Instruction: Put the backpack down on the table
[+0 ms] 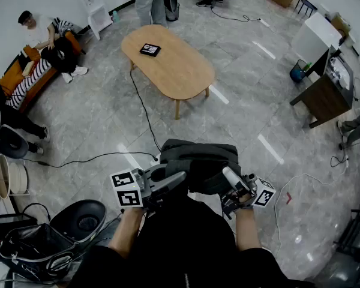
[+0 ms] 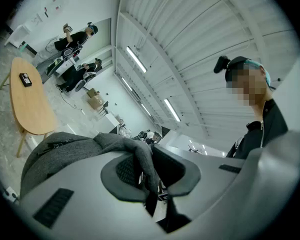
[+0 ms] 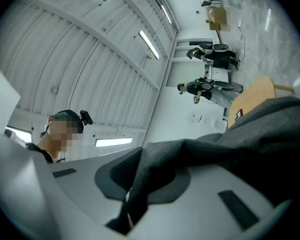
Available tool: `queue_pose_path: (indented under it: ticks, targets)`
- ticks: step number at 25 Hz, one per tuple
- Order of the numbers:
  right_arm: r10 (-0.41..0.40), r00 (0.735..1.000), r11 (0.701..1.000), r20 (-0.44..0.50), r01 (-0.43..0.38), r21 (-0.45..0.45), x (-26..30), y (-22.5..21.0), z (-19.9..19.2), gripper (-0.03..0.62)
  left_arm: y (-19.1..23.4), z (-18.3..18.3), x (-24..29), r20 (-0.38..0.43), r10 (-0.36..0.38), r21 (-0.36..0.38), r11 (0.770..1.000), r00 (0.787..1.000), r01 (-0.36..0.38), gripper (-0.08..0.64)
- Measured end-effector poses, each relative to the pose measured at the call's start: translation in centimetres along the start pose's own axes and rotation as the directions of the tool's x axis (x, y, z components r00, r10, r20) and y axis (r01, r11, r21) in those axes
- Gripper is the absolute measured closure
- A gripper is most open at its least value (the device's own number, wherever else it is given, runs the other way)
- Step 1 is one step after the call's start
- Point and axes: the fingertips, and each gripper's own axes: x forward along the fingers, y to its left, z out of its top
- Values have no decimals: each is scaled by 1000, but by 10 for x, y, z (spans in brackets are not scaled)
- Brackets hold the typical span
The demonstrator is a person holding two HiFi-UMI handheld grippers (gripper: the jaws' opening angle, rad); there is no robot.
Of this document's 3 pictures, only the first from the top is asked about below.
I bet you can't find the black oval shell case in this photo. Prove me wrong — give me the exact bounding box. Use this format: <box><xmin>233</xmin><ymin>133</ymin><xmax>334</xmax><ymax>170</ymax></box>
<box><xmin>49</xmin><ymin>199</ymin><xmax>107</xmax><ymax>244</ymax></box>
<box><xmin>0</xmin><ymin>124</ymin><xmax>29</xmax><ymax>160</ymax></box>

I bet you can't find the black glass cabinet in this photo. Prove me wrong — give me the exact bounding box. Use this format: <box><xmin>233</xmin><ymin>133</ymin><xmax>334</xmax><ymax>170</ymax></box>
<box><xmin>0</xmin><ymin>213</ymin><xmax>38</xmax><ymax>251</ymax></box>

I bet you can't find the oval wooden table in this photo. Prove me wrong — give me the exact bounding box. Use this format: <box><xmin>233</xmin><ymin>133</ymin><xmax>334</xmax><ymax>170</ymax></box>
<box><xmin>121</xmin><ymin>24</ymin><xmax>216</xmax><ymax>121</ymax></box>

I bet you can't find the person's right forearm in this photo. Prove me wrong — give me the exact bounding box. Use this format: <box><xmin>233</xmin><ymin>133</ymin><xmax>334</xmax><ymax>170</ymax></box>
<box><xmin>233</xmin><ymin>202</ymin><xmax>263</xmax><ymax>251</ymax></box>

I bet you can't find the orange sofa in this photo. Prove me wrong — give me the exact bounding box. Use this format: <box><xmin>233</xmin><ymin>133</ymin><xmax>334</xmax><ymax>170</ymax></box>
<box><xmin>0</xmin><ymin>30</ymin><xmax>86</xmax><ymax>113</ymax></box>

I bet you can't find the tangled black cable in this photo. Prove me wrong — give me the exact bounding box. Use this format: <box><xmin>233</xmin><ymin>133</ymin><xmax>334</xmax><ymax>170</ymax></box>
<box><xmin>329</xmin><ymin>154</ymin><xmax>349</xmax><ymax>169</ymax></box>

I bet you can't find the black metal rack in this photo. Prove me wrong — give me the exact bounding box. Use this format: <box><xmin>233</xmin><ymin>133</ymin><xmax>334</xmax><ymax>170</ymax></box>
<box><xmin>334</xmin><ymin>208</ymin><xmax>360</xmax><ymax>263</ymax></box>

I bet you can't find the long black floor cable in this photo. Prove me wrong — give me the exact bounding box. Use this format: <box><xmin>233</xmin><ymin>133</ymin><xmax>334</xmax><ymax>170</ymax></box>
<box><xmin>211</xmin><ymin>7</ymin><xmax>260</xmax><ymax>23</ymax></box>

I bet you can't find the black chair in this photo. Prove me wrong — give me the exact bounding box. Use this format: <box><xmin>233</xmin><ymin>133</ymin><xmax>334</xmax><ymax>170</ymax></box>
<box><xmin>294</xmin><ymin>0</ymin><xmax>318</xmax><ymax>18</ymax></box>

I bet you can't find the dark wooden cabinet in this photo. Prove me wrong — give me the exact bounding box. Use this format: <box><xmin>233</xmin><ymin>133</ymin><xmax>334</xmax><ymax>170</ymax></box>
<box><xmin>289</xmin><ymin>45</ymin><xmax>355</xmax><ymax>129</ymax></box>

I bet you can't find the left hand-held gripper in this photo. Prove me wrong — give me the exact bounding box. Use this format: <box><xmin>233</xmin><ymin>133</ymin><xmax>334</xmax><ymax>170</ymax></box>
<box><xmin>110</xmin><ymin>163</ymin><xmax>187</xmax><ymax>212</ymax></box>

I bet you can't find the white round stool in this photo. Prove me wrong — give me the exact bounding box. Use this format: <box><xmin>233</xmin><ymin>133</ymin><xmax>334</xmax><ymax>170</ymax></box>
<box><xmin>0</xmin><ymin>154</ymin><xmax>30</xmax><ymax>200</ymax></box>

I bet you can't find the small striped pillow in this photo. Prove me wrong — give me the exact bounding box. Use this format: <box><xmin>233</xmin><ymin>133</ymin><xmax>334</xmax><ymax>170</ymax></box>
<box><xmin>52</xmin><ymin>17</ymin><xmax>76</xmax><ymax>36</ymax></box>

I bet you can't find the person's left forearm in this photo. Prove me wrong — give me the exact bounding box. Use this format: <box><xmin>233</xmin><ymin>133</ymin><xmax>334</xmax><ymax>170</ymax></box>
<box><xmin>107</xmin><ymin>207</ymin><xmax>146</xmax><ymax>259</ymax></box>

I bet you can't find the white block table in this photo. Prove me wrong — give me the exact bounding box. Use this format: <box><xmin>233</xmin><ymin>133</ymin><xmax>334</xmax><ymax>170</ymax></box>
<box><xmin>290</xmin><ymin>12</ymin><xmax>343</xmax><ymax>65</ymax></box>

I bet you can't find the black cable with adapter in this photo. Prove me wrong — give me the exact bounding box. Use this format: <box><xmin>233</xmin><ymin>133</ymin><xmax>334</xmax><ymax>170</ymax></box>
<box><xmin>20</xmin><ymin>151</ymin><xmax>159</xmax><ymax>169</ymax></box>

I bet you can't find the blue waste bin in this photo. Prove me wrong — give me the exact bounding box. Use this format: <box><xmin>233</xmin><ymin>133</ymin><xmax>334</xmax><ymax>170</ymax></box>
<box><xmin>289</xmin><ymin>59</ymin><xmax>309</xmax><ymax>83</ymax></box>

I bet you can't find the person's black clothing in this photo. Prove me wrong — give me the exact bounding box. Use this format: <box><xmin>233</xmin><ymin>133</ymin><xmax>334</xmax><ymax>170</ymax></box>
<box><xmin>68</xmin><ymin>190</ymin><xmax>316</xmax><ymax>288</ymax></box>

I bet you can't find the black picture frame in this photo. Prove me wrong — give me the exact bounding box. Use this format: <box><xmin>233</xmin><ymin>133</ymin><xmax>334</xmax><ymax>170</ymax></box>
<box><xmin>139</xmin><ymin>43</ymin><xmax>162</xmax><ymax>58</ymax></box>

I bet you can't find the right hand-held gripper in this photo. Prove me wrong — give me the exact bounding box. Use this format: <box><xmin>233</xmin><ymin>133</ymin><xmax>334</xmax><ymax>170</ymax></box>
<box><xmin>221</xmin><ymin>166</ymin><xmax>277</xmax><ymax>220</ymax></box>

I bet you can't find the long striped cushion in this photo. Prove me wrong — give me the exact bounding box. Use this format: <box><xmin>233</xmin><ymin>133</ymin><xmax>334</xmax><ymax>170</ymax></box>
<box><xmin>5</xmin><ymin>58</ymin><xmax>52</xmax><ymax>110</ymax></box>

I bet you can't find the black backpack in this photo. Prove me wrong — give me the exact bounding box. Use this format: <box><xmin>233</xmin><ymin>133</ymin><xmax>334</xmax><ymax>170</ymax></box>
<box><xmin>159</xmin><ymin>139</ymin><xmax>242</xmax><ymax>195</ymax></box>

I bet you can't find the white floor cable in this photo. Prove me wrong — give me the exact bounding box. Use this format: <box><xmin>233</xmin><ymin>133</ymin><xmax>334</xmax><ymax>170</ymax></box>
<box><xmin>272</xmin><ymin>172</ymin><xmax>349</xmax><ymax>259</ymax></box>

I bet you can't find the open black bag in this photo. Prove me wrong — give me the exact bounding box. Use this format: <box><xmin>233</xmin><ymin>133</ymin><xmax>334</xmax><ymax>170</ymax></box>
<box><xmin>0</xmin><ymin>223</ymin><xmax>79</xmax><ymax>282</ymax></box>

